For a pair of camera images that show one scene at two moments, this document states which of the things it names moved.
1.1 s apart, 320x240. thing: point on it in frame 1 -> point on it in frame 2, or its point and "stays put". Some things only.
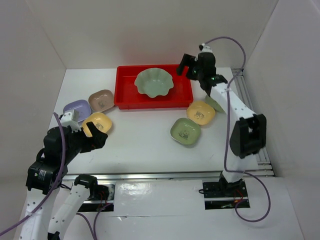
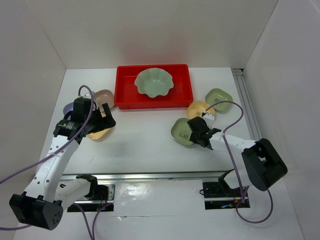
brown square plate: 101,101 stays put
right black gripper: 186,60 -> 193,138
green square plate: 186,130 stays put
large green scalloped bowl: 154,82 stays put
